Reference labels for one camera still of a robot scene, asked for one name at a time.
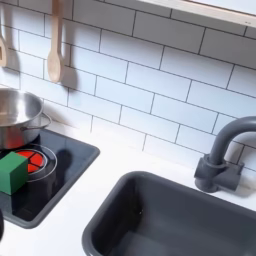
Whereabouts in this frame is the green block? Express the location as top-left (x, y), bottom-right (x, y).
top-left (0, 151), bottom-right (29, 196)

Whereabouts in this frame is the black stove top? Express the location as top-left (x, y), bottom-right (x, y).
top-left (0, 128), bottom-right (101, 230)

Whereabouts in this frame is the dark grey tap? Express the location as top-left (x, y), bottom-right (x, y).
top-left (194, 115), bottom-right (256, 194)

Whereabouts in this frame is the wooden spoon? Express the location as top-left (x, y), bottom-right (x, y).
top-left (46, 0), bottom-right (65, 84)

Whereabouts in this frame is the dark grey sink basin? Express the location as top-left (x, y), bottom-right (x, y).
top-left (81, 170), bottom-right (256, 256)

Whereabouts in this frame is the steel pot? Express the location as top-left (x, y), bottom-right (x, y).
top-left (0, 87), bottom-right (53, 151)

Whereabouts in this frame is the wooden spatula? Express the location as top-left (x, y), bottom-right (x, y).
top-left (0, 24), bottom-right (8, 68)

